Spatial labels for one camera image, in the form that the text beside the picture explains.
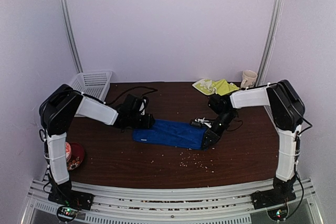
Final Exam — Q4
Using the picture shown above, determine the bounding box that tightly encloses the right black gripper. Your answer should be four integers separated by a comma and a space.
201, 110, 236, 150

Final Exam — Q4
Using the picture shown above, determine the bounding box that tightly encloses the blue towel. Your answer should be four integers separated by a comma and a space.
132, 120, 211, 150

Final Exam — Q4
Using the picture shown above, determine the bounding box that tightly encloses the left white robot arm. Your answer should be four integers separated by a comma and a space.
39, 84, 155, 205

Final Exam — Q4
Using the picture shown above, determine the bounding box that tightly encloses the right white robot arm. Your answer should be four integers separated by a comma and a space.
200, 80, 305, 208

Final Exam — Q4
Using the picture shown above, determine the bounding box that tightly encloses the white plastic basket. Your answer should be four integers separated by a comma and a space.
69, 71, 113, 101

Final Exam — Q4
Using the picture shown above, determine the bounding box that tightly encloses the yellow green patterned towel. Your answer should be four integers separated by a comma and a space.
192, 79, 240, 96

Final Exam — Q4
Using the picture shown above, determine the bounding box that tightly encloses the dark red floral bowl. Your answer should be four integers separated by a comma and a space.
67, 142, 85, 171

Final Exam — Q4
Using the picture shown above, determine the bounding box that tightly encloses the red white patterned bowl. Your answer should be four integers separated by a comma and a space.
65, 142, 72, 162

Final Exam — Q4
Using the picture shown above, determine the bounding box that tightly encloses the cream ceramic mug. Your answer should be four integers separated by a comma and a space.
240, 70, 258, 89

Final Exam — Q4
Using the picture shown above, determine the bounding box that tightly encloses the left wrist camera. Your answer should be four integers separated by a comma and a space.
139, 96, 149, 115

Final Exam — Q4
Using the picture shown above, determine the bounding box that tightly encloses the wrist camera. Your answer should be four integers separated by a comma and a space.
190, 118, 214, 128
139, 96, 149, 115

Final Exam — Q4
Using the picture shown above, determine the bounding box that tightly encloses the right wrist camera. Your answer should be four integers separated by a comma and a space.
190, 118, 214, 128

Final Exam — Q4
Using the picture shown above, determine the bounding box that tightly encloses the left black cable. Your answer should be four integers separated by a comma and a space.
104, 86, 159, 105

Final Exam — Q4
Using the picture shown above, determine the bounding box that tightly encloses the black cable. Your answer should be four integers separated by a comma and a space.
225, 113, 315, 218
104, 86, 159, 105

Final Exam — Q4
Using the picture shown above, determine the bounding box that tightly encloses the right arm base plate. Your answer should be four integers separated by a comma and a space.
251, 189, 296, 209

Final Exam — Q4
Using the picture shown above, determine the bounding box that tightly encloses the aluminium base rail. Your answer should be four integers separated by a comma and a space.
19, 178, 325, 223

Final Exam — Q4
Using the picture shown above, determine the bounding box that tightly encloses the right black cable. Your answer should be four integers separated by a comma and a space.
225, 113, 315, 218

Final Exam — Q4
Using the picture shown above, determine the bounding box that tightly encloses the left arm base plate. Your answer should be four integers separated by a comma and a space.
48, 188, 94, 210

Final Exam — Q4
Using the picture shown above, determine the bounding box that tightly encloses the left aluminium frame post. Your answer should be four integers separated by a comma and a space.
60, 0, 83, 73

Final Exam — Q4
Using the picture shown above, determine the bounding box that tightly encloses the aluminium frame post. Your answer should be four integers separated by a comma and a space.
60, 0, 83, 73
256, 0, 284, 86

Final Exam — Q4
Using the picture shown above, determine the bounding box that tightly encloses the right aluminium frame post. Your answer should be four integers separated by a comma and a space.
256, 0, 284, 86

